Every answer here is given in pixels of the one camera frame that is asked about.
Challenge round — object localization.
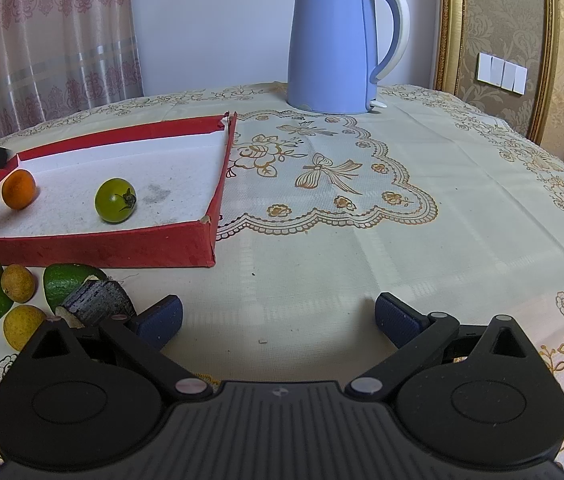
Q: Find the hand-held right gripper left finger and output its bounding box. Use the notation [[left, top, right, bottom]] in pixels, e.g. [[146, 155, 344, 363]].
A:
[[31, 296, 213, 402]]

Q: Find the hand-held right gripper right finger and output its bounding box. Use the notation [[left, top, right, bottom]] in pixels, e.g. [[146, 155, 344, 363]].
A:
[[345, 291, 544, 404]]

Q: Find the orange mandarin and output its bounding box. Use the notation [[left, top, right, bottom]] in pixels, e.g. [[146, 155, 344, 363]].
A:
[[2, 169, 38, 211]]

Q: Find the dark eggplant piece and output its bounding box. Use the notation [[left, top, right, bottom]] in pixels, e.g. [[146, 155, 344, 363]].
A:
[[56, 279, 138, 330]]

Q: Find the red cardboard box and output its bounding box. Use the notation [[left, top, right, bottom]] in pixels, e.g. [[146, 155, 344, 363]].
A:
[[0, 112, 239, 268]]

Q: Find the green tomato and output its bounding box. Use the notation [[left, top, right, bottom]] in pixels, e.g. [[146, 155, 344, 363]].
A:
[[94, 177, 138, 225], [43, 263, 109, 313]]

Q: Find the small yellow round fruit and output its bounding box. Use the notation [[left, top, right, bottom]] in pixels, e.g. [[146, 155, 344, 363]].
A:
[[3, 305, 49, 352], [1, 264, 37, 304]]

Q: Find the pink patterned curtain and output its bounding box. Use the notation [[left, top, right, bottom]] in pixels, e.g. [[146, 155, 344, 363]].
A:
[[0, 0, 144, 138]]

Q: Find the blue electric kettle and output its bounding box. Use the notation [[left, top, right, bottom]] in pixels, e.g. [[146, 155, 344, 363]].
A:
[[287, 0, 411, 116]]

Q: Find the white wall switch panel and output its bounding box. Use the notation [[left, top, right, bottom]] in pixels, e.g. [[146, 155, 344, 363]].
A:
[[477, 51, 528, 95]]

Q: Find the gold ornate frame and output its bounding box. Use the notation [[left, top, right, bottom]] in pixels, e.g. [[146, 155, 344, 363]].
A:
[[432, 0, 560, 146]]

